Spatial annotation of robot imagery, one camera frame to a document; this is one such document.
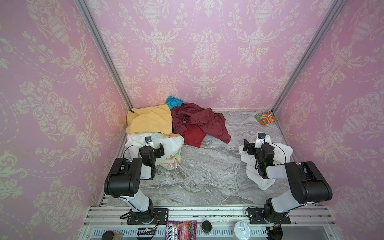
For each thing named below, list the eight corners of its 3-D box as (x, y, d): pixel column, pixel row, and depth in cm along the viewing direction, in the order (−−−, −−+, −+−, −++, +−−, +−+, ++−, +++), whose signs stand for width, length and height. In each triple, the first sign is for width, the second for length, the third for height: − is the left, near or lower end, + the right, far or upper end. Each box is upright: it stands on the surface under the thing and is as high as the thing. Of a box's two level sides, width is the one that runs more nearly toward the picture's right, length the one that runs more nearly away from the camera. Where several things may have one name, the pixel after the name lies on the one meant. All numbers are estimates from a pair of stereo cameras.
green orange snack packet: (261, 126, 114) (262, 124, 112) (253, 116, 120) (254, 114, 118) (277, 121, 117) (279, 119, 115) (269, 112, 123) (270, 109, 121)
